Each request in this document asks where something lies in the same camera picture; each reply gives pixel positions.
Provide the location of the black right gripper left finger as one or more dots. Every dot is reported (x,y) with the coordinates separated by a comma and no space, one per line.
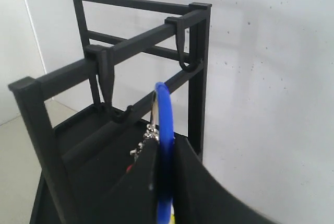
(133,199)

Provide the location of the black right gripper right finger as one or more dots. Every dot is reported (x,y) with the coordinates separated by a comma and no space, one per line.
(199,198)

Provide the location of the colourful key tag bunch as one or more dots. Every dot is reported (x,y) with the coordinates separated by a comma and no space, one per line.
(161,129)

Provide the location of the black two-tier shelf rack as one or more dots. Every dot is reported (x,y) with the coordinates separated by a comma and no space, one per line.
(89,151)

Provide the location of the black plastic hook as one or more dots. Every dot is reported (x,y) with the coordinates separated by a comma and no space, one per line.
(191,61)
(104,57)

